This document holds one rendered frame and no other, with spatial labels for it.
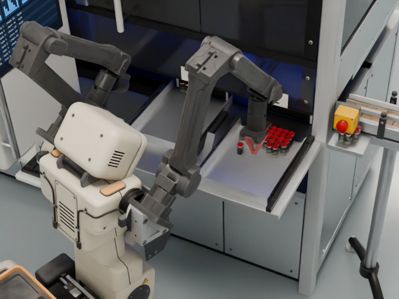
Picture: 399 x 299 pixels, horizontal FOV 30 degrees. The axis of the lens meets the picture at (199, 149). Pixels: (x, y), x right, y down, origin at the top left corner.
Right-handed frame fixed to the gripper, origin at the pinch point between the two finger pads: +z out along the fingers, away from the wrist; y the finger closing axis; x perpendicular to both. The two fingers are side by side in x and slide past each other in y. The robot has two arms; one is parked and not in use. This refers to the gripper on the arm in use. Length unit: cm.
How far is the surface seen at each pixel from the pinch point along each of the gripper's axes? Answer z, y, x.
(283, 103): 2.3, 36.3, 4.4
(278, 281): 102, 53, 4
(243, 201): 20.3, -0.3, 2.3
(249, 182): 18.8, 8.4, 4.1
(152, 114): 16, 27, 52
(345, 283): 100, 64, -23
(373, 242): 70, 60, -32
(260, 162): 17.4, 19.0, 4.6
